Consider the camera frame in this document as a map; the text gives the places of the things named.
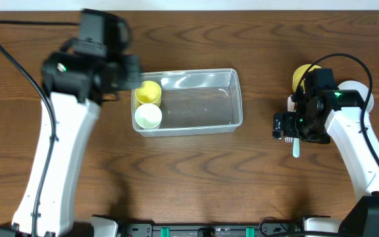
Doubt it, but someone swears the clear plastic container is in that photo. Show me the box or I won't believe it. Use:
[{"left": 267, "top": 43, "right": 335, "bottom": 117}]
[{"left": 131, "top": 68, "right": 243, "bottom": 137}]

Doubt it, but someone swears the grey plastic bowl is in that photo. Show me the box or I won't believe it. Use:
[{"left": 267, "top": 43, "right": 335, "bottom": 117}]
[{"left": 338, "top": 80, "right": 374, "bottom": 113}]

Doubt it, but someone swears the yellow plastic cup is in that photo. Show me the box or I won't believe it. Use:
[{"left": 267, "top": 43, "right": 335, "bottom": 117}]
[{"left": 135, "top": 80, "right": 162, "bottom": 107}]

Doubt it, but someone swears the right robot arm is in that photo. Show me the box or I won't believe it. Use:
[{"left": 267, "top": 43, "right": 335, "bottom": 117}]
[{"left": 272, "top": 88, "right": 379, "bottom": 236}]

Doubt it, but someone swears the green plastic spoon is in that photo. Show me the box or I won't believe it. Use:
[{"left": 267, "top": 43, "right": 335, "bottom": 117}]
[{"left": 292, "top": 138, "right": 300, "bottom": 158}]

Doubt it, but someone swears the pink plastic fork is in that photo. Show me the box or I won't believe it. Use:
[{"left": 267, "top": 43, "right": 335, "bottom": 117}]
[{"left": 285, "top": 96, "right": 295, "bottom": 143}]

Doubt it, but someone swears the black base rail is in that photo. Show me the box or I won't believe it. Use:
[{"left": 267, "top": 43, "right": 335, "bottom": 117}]
[{"left": 89, "top": 215, "right": 345, "bottom": 237}]

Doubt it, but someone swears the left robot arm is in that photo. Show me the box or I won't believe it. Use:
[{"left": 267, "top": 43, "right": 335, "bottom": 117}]
[{"left": 0, "top": 52, "right": 142, "bottom": 236}]

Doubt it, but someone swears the white plastic cup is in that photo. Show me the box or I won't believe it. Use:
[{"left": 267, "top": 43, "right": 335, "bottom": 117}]
[{"left": 134, "top": 104, "right": 163, "bottom": 130}]

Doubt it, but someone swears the yellow plastic bowl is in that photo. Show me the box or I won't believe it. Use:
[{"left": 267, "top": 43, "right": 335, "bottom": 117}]
[{"left": 292, "top": 64, "right": 321, "bottom": 92}]

